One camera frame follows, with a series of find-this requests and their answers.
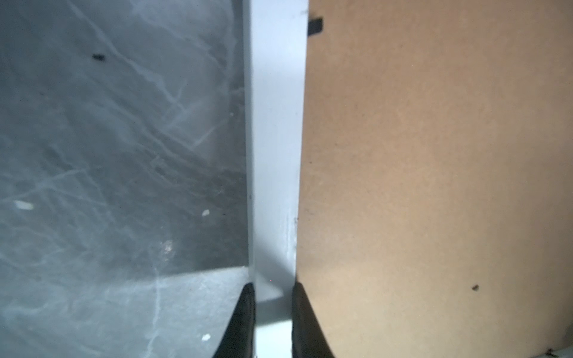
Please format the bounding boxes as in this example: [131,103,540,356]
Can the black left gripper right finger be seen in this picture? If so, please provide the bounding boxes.
[292,281,334,358]

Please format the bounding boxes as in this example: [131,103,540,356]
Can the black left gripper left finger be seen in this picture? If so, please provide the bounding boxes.
[213,283,255,358]

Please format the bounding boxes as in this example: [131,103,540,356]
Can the white picture frame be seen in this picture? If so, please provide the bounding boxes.
[243,1,309,357]

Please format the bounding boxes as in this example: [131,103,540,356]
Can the brown backing board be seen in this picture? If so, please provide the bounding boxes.
[297,1,572,357]

